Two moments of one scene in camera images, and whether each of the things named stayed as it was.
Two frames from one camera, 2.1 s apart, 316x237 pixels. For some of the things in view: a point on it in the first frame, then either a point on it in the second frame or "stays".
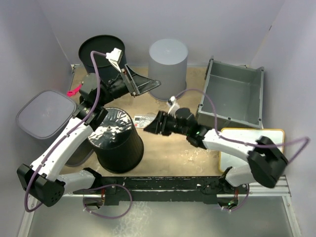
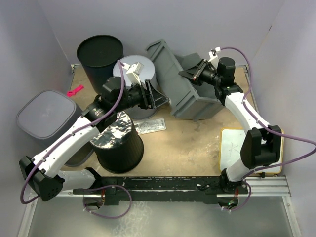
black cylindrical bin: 119,149 stays
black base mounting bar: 144,190 stays
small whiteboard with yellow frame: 249,136 stays
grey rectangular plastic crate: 237,92 to 187,99
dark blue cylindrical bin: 101,44 stays
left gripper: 142,84 to 156,95
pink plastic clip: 72,92 stays
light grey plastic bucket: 168,64 to 139,112
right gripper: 159,125 to 190,72
